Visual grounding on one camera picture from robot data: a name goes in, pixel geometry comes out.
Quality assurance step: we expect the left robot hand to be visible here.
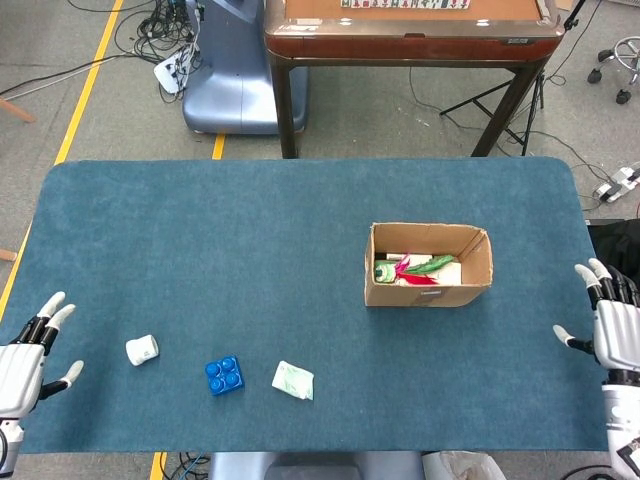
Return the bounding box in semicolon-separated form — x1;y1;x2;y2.
0;291;85;421

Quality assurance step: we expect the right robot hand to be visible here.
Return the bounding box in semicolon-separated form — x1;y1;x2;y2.
552;257;640;386

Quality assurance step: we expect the small white cup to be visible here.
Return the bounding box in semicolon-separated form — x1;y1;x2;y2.
125;334;160;367

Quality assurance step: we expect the cardboard box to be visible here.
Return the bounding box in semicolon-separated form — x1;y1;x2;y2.
363;222;494;308

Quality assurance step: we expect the blue plastic block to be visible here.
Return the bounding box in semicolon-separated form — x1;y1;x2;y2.
204;354;246;397

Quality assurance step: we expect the white green paper packet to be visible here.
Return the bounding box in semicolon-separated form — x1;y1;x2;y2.
271;360;315;402

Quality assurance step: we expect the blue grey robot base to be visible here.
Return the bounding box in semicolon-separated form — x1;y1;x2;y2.
181;0;310;135

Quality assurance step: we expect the white plastic bag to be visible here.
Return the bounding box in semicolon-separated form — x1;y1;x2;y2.
422;449;503;480

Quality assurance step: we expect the black cloth bundle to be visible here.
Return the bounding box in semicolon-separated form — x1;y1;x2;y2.
585;218;640;281

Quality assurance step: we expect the white grey power strip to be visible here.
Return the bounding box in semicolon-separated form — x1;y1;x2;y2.
592;162;640;204

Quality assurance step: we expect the flat white packet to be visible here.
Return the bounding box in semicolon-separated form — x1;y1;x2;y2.
397;254;463;287

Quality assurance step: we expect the pink green feather shuttlecock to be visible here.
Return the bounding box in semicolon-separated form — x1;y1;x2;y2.
374;253;457;287

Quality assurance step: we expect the wheeled metal stool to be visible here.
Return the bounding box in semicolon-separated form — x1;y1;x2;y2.
587;35;640;105

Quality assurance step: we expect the slanted wooden leg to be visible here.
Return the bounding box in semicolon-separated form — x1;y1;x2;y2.
0;97;37;124

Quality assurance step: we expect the teal table mat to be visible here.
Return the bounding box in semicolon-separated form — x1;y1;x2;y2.
0;157;632;455

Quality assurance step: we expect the black tripod stand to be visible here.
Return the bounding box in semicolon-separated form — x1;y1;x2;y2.
439;0;586;157

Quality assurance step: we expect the grey blue robot torso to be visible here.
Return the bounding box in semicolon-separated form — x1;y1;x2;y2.
207;451;426;480

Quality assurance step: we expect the white power strip with plugs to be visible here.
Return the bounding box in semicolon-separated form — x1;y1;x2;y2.
153;47;196;95

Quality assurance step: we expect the brown mahjong table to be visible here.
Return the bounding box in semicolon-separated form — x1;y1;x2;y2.
263;0;566;159

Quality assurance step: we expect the row of mahjong tiles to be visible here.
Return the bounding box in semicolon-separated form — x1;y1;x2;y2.
340;0;471;10

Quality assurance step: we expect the blue floor cable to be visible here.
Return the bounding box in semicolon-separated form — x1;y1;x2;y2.
182;452;209;480

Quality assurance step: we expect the long black floor cable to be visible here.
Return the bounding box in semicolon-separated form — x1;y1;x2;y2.
0;52;151;97

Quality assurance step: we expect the black cable bundle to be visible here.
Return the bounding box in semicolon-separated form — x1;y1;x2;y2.
114;0;204;104

